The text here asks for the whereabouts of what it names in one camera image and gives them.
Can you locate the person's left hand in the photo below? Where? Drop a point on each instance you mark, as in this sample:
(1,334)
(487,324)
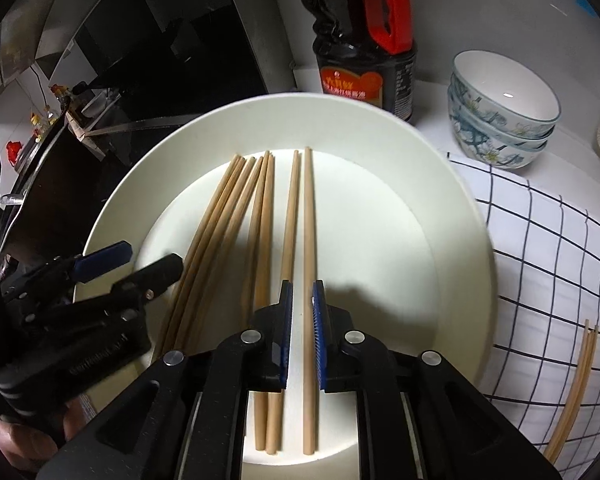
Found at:
(15,445)

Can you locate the white plate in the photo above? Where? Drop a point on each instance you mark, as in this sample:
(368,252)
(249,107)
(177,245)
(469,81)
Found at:
(360,200)

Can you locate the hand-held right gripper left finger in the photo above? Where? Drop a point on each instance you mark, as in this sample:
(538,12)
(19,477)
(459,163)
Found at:
(286,340)

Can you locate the white checked cloth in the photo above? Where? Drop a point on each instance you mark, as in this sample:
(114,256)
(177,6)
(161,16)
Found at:
(530,260)

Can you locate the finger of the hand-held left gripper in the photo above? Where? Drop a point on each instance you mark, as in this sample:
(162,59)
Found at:
(160,270)
(105,257)

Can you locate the blue silicone brush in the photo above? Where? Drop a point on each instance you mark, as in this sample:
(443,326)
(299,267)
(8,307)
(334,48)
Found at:
(585,1)

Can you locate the small condiment bottle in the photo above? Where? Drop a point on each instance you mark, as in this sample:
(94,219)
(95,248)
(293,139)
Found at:
(42,124)

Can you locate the floral ceramic bowl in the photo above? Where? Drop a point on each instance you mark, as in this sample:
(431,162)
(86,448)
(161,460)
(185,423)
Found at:
(485,152)
(472,121)
(505,85)

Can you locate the bundle of wooden chopsticks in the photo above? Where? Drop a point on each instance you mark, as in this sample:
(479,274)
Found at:
(260,220)

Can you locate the black wok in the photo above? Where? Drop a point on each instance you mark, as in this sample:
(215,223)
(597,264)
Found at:
(55,185)

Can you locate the small red object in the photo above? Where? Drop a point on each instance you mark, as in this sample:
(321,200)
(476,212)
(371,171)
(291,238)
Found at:
(13,152)

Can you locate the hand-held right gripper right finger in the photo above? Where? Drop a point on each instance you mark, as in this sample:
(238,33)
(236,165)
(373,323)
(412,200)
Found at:
(320,340)

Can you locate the dark soy sauce bottle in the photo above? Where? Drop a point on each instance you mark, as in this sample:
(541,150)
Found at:
(360,85)

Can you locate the wooden chopstick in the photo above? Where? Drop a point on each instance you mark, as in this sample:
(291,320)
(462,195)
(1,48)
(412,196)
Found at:
(585,385)
(577,385)
(308,220)

